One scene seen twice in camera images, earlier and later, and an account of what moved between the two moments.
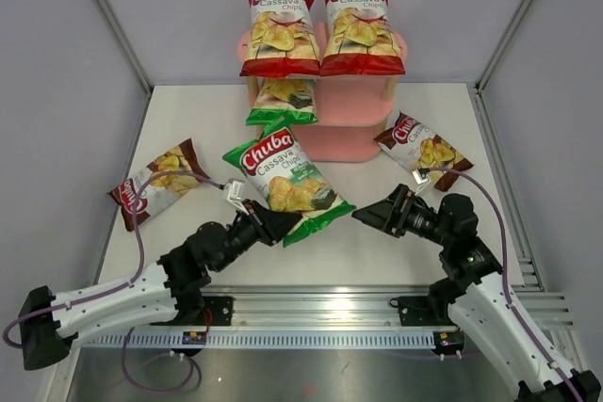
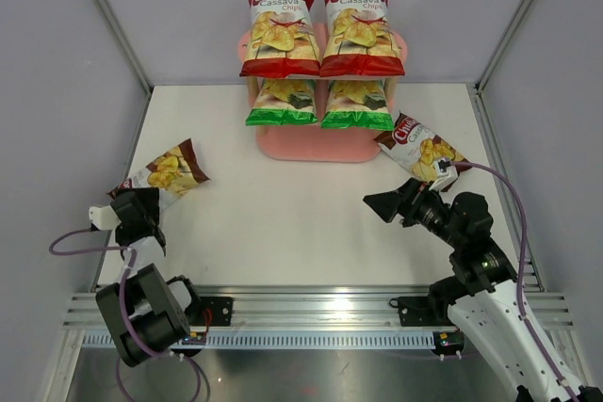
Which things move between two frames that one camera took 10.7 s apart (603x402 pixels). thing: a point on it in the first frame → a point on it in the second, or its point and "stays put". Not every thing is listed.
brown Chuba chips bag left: (161, 191) stays put
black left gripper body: (252, 217) → (120, 233)
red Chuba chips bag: (283, 41) stays put
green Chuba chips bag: (285, 102) stays put
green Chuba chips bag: (278, 168) → (358, 104)
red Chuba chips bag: (360, 40) stays put
